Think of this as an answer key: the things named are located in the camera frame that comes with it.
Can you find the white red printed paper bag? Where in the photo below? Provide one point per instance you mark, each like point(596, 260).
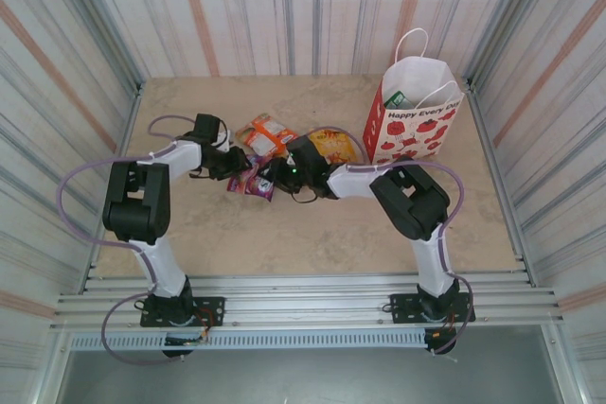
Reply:
point(412, 136)

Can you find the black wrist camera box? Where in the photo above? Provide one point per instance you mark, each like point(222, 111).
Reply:
point(208, 127)
point(305, 153)

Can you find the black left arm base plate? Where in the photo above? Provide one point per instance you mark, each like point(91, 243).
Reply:
point(213, 309)

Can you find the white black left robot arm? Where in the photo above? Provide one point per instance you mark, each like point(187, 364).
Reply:
point(137, 200)

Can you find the purple snack pouch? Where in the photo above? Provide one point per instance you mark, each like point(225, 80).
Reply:
point(239, 182)
point(262, 185)

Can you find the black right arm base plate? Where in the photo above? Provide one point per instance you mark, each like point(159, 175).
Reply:
point(402, 307)

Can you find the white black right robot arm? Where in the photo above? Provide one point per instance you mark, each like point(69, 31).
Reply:
point(409, 200)

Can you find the yellow snack bag red print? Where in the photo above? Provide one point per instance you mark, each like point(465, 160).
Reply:
point(336, 146)

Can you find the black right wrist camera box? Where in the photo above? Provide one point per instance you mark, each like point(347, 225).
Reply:
point(305, 153)

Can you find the aluminium rail frame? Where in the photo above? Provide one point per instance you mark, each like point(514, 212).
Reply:
point(303, 297)

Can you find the green snack pack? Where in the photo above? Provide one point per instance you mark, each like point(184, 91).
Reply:
point(397, 100)

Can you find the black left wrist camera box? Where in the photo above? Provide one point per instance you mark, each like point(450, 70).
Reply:
point(208, 127)

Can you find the orange chips bag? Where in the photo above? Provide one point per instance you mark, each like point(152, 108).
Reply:
point(258, 124)
point(277, 139)

